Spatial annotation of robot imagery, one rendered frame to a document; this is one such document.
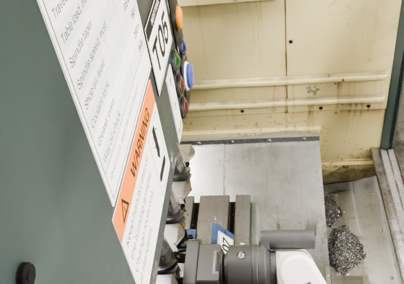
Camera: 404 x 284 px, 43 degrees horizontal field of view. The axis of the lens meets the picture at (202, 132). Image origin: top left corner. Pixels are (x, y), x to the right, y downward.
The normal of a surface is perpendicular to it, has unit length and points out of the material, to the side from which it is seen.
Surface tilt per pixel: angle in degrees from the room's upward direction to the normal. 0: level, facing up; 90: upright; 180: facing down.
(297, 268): 42
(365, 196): 17
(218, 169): 23
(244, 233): 0
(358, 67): 90
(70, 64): 90
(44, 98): 90
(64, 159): 90
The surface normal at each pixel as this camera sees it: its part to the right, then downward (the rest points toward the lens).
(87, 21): 0.99, -0.04
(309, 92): -0.07, 0.68
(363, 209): -0.41, -0.70
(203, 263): -0.13, -0.75
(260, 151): -0.14, -0.40
